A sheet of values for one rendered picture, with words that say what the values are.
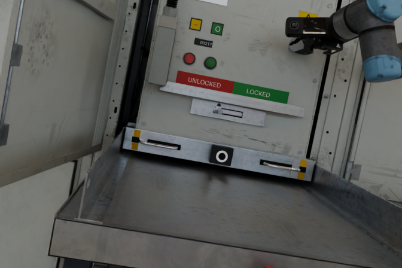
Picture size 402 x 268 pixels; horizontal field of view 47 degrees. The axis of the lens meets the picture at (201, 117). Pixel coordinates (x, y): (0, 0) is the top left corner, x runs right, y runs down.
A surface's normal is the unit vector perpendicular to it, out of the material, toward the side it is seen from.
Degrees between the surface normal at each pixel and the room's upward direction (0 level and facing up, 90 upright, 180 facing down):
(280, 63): 90
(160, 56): 90
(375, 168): 90
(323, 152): 90
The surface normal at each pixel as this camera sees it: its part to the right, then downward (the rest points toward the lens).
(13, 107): 0.98, 0.19
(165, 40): 0.09, 0.07
